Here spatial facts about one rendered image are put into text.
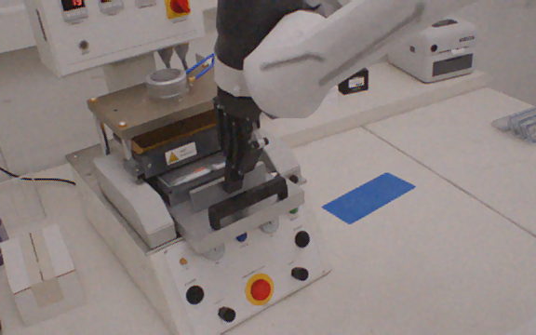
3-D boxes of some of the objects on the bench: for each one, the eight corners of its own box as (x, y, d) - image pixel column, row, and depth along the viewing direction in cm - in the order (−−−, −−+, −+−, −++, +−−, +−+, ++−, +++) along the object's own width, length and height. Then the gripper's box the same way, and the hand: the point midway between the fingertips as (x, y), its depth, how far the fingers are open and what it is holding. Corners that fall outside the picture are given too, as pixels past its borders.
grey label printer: (385, 63, 195) (387, 16, 187) (434, 53, 200) (436, 6, 192) (426, 87, 175) (430, 34, 166) (478, 74, 180) (484, 23, 171)
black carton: (335, 88, 180) (335, 69, 176) (360, 84, 182) (360, 63, 178) (343, 95, 175) (342, 74, 171) (368, 89, 177) (368, 70, 173)
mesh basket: (-67, 209, 145) (-87, 167, 138) (34, 179, 154) (20, 139, 148) (-67, 255, 128) (-90, 209, 121) (46, 218, 137) (31, 173, 130)
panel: (195, 346, 97) (159, 250, 94) (326, 273, 111) (298, 186, 108) (200, 349, 95) (163, 251, 92) (332, 274, 109) (303, 186, 106)
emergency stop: (252, 302, 103) (246, 284, 102) (270, 293, 105) (263, 274, 104) (256, 304, 102) (249, 285, 101) (274, 295, 103) (267, 275, 103)
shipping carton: (13, 274, 119) (-1, 241, 115) (73, 253, 124) (61, 221, 119) (20, 329, 105) (5, 295, 100) (87, 304, 109) (75, 270, 104)
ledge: (220, 119, 178) (218, 107, 175) (425, 61, 206) (426, 49, 204) (260, 157, 154) (259, 143, 152) (486, 86, 182) (488, 73, 180)
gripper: (198, 63, 81) (195, 172, 98) (246, 116, 74) (234, 223, 92) (241, 50, 84) (231, 157, 102) (290, 100, 77) (271, 206, 95)
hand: (234, 175), depth 94 cm, fingers closed, pressing on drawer
